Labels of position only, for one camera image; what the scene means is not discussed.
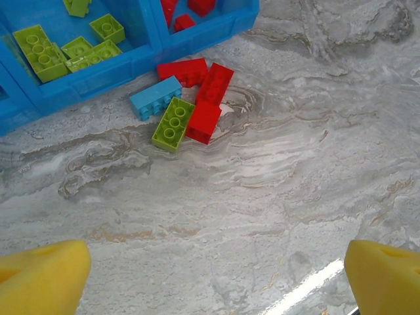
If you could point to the small red lego brick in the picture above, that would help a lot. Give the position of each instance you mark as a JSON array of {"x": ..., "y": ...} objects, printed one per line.
[{"x": 184, "y": 22}]

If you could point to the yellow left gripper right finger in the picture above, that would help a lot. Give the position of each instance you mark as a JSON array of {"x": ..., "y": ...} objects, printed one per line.
[{"x": 387, "y": 279}]

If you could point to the blue lego brick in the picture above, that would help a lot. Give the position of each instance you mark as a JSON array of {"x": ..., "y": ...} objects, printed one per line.
[{"x": 155, "y": 98}]

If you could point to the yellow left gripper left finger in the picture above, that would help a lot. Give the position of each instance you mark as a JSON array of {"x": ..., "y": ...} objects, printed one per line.
[{"x": 39, "y": 279}]

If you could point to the small green lego brick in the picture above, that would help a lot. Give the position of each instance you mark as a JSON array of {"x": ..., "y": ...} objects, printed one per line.
[
  {"x": 77, "y": 47},
  {"x": 106, "y": 28}
]

